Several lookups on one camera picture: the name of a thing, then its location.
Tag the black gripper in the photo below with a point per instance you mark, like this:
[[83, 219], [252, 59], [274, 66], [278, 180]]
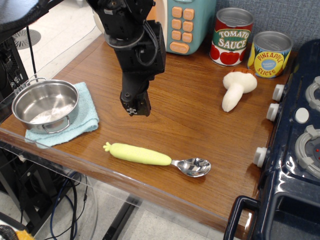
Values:
[[140, 64]]

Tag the white plush mushroom toy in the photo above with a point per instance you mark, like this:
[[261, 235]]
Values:
[[237, 82]]

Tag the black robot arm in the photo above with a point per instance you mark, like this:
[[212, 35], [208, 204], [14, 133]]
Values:
[[123, 20]]

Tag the light blue folded cloth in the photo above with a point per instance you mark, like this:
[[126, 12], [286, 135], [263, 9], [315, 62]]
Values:
[[87, 120]]

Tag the stainless steel pot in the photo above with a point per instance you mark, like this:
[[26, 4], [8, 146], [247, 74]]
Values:
[[47, 106]]

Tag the teal toy microwave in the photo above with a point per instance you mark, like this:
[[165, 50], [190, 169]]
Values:
[[185, 23]]

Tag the tomato sauce can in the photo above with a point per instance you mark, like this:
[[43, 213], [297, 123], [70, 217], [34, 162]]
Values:
[[232, 30]]

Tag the white stove knob lower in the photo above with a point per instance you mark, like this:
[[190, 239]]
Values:
[[259, 156]]

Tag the white stove knob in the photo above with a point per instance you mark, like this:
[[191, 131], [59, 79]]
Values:
[[272, 111], [259, 156], [278, 92]]

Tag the white stove knob middle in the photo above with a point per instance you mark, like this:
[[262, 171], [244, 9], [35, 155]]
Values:
[[272, 111]]

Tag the white stove knob upper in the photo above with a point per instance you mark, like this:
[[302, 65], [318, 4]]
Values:
[[278, 92]]

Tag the pineapple slices can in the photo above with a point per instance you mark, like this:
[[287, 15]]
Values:
[[269, 53]]

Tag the black desk at left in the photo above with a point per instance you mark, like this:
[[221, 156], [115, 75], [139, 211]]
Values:
[[15, 15]]

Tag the dark blue toy stove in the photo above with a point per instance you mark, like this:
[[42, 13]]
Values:
[[288, 204]]

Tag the spoon with green handle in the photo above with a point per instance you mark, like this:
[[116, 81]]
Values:
[[192, 167]]

